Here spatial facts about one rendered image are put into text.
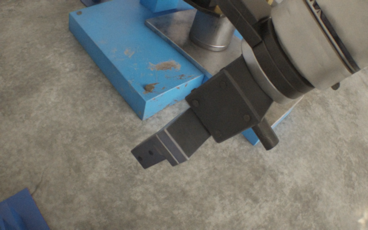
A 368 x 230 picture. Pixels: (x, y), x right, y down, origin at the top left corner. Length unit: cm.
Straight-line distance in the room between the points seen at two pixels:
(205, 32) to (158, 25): 28
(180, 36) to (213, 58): 21
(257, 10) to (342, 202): 128
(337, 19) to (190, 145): 15
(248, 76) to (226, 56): 115
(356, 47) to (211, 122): 14
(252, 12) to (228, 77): 6
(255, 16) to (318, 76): 7
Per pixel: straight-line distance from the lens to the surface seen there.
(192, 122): 23
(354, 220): 146
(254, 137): 122
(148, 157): 29
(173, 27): 146
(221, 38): 133
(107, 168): 103
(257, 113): 21
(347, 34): 20
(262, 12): 24
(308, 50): 20
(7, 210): 86
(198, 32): 134
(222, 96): 21
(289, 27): 21
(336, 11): 19
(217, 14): 106
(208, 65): 126
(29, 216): 99
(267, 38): 22
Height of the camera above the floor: 91
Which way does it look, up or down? 48 degrees down
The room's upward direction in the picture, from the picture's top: 22 degrees clockwise
